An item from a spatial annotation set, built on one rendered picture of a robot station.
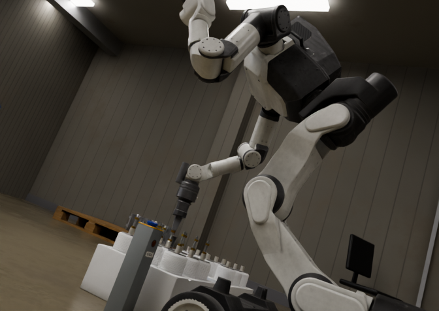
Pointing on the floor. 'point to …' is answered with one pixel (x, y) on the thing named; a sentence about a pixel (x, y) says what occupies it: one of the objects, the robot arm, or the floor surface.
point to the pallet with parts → (87, 224)
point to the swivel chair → (360, 264)
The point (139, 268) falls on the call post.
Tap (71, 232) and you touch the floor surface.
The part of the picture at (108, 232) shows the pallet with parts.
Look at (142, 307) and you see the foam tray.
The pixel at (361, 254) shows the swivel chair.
